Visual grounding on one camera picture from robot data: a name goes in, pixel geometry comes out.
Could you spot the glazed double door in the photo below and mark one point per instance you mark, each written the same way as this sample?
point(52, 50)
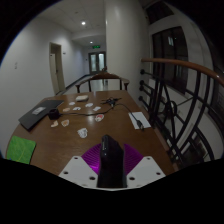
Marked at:
point(97, 62)

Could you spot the green exit sign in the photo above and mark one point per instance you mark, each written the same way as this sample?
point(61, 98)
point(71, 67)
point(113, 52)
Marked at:
point(96, 46)

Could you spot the open side doorway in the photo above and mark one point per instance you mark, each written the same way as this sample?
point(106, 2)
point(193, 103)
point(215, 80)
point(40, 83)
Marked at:
point(57, 68)

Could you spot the black computer mouse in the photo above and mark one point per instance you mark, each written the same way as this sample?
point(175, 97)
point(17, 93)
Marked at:
point(111, 160)

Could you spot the small white sticker card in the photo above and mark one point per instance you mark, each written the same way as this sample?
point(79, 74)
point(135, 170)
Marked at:
point(82, 132)
point(99, 117)
point(54, 124)
point(97, 108)
point(65, 122)
point(89, 105)

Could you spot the black railing with wooden handrail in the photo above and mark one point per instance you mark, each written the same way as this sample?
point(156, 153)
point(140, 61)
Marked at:
point(173, 62)

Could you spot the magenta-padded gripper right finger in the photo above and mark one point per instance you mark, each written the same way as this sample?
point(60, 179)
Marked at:
point(135, 160)

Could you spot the white paper sheet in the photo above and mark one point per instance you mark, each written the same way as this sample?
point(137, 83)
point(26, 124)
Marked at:
point(144, 117)

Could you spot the small black box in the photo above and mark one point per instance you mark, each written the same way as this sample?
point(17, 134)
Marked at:
point(54, 114)

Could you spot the ceiling lights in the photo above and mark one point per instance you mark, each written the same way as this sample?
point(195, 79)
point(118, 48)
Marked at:
point(83, 23)

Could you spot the green mouse pad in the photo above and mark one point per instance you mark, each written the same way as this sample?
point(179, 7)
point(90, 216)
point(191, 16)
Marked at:
point(20, 150)

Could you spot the tall dark framed window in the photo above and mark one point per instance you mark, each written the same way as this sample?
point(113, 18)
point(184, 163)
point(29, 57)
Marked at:
point(170, 56)

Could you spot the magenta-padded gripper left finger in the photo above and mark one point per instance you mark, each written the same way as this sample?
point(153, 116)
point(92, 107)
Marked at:
point(91, 158)

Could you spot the black closed laptop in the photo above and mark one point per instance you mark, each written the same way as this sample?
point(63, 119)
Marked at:
point(40, 113)

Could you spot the small white box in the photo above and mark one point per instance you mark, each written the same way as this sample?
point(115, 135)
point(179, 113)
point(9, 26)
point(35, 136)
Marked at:
point(82, 98)

